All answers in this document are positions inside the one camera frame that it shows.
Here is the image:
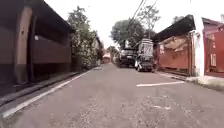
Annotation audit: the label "large dark green tree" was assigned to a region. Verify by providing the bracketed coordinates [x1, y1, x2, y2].
[110, 5, 161, 50]

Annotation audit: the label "red gate building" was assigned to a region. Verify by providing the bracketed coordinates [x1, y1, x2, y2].
[151, 14, 224, 79]

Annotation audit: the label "small parked vehicle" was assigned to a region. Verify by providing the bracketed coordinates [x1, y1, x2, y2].
[134, 38, 156, 73]

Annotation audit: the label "distant orange building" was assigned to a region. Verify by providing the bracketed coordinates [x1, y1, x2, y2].
[102, 49, 112, 65]

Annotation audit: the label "concrete kerb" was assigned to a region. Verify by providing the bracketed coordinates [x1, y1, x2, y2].
[155, 70, 224, 91]

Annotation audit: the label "dark parked car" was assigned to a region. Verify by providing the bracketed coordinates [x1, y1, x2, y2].
[118, 48, 138, 68]

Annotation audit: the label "leafy green trees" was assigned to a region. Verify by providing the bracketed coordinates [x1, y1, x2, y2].
[66, 5, 105, 71]

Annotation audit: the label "overhead wires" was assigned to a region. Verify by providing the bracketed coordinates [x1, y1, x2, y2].
[128, 0, 158, 27]

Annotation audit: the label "dark brown building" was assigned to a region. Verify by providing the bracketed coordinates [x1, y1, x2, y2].
[0, 0, 76, 88]

